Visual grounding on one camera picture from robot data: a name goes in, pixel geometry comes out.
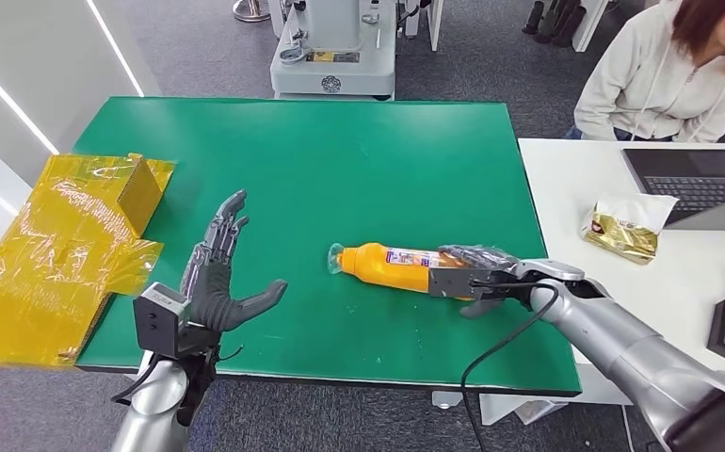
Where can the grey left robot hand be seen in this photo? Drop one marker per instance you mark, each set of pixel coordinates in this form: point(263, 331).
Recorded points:
point(216, 293)

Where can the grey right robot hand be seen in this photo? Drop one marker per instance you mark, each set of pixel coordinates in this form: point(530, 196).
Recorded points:
point(493, 259)

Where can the orange plastic bottle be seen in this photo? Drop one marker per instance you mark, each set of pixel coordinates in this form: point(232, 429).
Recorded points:
point(381, 265)

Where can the white desk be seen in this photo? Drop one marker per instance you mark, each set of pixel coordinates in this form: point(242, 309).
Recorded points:
point(587, 206)

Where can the gold snack bag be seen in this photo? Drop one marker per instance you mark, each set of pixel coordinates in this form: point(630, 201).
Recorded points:
point(624, 231)

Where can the white table foot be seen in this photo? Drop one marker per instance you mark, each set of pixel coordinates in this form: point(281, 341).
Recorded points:
point(447, 399)

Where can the yellow taped cardboard box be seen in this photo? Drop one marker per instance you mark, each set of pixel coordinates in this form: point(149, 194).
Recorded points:
point(44, 268)

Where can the grey laptop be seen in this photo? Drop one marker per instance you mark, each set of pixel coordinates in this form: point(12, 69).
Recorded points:
point(693, 181)

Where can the person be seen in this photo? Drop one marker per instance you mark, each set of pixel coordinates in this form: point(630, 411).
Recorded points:
point(655, 81)

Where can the black foam roller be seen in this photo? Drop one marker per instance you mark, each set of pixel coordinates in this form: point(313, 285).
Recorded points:
point(549, 22)
point(533, 19)
point(569, 28)

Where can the grey robot stand machine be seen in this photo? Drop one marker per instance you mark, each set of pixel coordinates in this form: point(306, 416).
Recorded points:
point(331, 68)

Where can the chrome stand base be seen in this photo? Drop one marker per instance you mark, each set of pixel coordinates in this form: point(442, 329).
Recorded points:
point(251, 9)

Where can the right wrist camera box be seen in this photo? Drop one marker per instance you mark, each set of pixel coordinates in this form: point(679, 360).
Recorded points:
point(453, 284)

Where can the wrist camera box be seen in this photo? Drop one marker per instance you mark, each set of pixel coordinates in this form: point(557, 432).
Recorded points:
point(160, 321)
point(453, 284)

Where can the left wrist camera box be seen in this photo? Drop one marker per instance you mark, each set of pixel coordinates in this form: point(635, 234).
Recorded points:
point(160, 321)

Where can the white wall light strip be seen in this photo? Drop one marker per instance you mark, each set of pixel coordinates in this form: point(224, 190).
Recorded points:
point(10, 100)
point(116, 50)

